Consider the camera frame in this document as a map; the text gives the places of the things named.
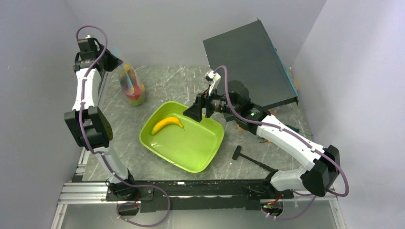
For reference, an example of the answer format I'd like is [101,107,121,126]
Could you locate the wooden board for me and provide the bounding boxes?
[236,121,249,131]

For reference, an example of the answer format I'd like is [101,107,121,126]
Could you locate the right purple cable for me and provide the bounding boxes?
[212,65,350,221]

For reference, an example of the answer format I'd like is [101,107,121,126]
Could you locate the black hammer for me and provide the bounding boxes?
[232,146,278,172]

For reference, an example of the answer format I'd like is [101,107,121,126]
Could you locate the red apple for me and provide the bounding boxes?
[124,84,145,100]

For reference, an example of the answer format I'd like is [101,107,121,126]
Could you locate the purple cable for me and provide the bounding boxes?
[212,65,350,221]
[75,26,171,228]

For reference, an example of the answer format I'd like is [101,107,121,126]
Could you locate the clear zip top bag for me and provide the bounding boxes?
[113,47,146,98]

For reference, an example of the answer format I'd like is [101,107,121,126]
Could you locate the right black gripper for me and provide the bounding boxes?
[183,84,239,122]

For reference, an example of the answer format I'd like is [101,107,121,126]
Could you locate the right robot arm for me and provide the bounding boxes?
[183,81,340,198]

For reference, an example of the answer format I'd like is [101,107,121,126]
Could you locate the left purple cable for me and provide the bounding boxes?
[75,26,171,228]

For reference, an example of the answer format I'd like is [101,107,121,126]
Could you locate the green pear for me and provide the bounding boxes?
[127,94,145,106]

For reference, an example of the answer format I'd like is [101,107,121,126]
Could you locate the green handled screwdriver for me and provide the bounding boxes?
[286,125,312,136]

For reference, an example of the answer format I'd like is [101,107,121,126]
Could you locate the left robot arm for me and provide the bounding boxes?
[64,36,139,201]

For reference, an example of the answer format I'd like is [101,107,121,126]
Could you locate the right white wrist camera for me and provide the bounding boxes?
[205,70,221,95]

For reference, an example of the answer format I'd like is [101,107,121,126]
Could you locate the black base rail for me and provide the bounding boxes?
[71,178,295,213]

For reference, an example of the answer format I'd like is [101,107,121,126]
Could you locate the dark grey tilted panel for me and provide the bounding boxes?
[203,19,299,109]

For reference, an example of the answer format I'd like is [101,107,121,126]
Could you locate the orange handled pliers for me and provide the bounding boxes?
[258,137,271,143]

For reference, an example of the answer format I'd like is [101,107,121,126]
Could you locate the green plastic tray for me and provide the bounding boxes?
[139,101,224,173]

